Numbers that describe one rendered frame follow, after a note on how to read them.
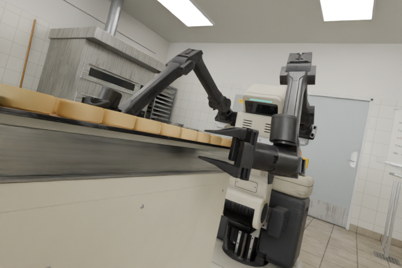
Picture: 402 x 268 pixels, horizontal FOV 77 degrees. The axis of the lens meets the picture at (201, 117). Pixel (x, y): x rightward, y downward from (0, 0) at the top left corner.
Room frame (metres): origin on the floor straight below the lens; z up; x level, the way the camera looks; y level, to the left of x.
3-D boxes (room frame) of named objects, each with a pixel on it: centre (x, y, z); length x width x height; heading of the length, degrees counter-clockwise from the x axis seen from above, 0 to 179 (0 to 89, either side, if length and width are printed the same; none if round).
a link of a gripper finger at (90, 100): (0.74, 0.31, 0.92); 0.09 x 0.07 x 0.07; 14
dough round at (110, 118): (0.35, 0.11, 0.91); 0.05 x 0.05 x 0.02
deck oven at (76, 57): (4.34, 1.73, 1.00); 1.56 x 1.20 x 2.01; 148
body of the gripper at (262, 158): (0.53, -0.13, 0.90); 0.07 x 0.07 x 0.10; 14
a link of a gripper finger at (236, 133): (0.52, -0.06, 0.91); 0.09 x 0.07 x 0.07; 104
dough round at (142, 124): (0.40, 0.08, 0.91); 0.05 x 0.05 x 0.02
